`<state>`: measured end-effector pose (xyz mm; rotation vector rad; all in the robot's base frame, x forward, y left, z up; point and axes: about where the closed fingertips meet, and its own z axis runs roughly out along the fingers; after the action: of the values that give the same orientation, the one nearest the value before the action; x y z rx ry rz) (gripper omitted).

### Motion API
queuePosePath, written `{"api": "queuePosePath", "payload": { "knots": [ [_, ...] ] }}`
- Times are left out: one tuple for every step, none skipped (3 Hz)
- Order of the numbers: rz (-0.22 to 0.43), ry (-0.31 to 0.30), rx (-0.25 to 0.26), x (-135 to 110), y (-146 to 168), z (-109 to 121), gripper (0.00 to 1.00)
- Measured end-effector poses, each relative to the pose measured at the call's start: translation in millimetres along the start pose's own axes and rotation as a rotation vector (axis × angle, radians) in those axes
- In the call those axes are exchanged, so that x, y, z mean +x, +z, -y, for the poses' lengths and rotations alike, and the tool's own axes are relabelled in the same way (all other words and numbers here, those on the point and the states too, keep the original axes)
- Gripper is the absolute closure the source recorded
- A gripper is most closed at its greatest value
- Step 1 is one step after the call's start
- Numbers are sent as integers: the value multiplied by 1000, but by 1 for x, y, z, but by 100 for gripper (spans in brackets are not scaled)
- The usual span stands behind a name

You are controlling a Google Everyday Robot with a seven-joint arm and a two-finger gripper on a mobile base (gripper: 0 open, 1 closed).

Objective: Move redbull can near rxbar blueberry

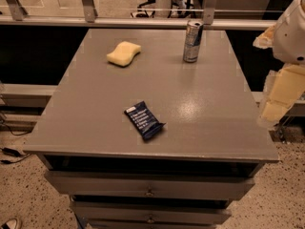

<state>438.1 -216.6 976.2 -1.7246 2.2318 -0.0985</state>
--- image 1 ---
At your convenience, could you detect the black power adapter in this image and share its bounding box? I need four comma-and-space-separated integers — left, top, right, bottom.
1, 147, 22, 157

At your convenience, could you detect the grey drawer cabinet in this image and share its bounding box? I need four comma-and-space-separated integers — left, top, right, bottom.
25, 29, 278, 229

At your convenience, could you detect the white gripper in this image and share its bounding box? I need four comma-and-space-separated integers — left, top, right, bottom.
253, 0, 305, 128

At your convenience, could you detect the grey drawer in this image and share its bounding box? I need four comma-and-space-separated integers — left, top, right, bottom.
45, 171, 254, 200
71, 201, 231, 224

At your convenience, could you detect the metal railing frame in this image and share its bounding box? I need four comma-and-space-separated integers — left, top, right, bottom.
0, 0, 305, 31

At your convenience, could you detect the white sneaker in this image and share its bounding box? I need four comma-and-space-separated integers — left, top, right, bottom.
0, 218, 22, 229

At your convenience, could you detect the blue rxbar blueberry wrapper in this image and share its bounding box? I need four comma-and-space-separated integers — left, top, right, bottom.
124, 101, 164, 141

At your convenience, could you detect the upper grey drawer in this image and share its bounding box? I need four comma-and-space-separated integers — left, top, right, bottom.
45, 171, 254, 200

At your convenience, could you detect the lower grey drawer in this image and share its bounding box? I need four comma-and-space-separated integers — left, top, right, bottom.
71, 201, 231, 224

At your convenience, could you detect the silver blue redbull can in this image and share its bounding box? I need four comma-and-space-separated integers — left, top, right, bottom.
183, 20, 203, 63

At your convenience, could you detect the yellow sponge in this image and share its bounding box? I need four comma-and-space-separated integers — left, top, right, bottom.
107, 41, 141, 67

